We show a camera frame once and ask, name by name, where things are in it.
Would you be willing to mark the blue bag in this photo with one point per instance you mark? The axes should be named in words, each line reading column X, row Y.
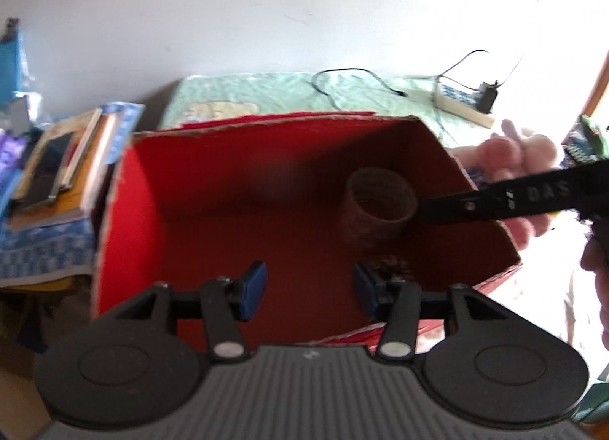
column 12, row 64

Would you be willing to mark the person's head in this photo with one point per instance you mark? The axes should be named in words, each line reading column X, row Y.
column 597, row 268

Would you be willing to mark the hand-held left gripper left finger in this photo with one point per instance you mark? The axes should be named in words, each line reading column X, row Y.
column 252, row 288

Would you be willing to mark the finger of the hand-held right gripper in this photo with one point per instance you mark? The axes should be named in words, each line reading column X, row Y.
column 456, row 207

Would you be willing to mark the large red cardboard box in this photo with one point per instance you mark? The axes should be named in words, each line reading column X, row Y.
column 266, row 202

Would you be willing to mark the yellow book with dark centre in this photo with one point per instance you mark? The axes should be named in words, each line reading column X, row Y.
column 50, row 169

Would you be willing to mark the blue patterned cloth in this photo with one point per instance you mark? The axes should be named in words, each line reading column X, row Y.
column 43, row 249

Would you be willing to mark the silver foil packet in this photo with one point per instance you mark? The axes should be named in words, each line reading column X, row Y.
column 24, row 109

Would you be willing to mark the light green printed blanket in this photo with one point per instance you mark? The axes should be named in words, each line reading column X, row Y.
column 285, row 97

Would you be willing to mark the pink plush toy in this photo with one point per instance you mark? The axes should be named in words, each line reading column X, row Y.
column 518, row 154

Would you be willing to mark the black charger adapter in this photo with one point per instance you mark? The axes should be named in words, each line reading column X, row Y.
column 487, row 97

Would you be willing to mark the blue patterned booklet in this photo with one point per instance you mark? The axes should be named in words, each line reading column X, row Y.
column 124, row 130

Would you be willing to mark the brown woven basket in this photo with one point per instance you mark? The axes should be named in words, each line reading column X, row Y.
column 376, row 211

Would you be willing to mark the purple packet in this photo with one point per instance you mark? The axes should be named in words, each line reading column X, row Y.
column 9, row 150

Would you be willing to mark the white power strip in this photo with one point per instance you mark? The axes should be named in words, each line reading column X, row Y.
column 459, row 104

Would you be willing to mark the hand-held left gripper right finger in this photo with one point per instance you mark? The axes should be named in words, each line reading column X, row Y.
column 366, row 288

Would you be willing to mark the orange book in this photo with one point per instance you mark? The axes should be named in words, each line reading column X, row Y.
column 88, row 183

